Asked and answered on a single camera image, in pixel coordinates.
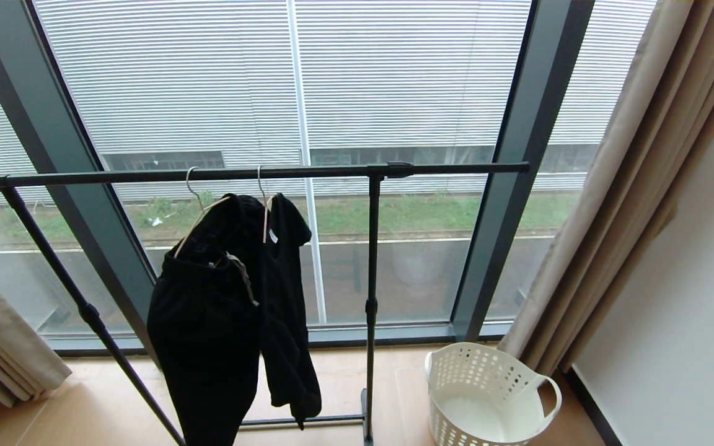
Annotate beige curtain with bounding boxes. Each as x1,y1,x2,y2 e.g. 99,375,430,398
498,0,714,375
0,245,73,408

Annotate white laundry basket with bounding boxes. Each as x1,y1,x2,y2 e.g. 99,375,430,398
425,342,562,446

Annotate black shorts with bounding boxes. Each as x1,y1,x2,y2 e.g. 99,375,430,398
146,193,266,446

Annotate black clothes rack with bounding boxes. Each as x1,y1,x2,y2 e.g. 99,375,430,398
0,161,530,446

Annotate window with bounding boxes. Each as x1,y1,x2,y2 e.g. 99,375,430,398
0,0,658,354

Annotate pink clothes hanger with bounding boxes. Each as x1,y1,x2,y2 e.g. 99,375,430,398
257,165,277,243
174,166,232,260

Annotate black garment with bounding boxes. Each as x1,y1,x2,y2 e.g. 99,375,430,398
261,193,323,431

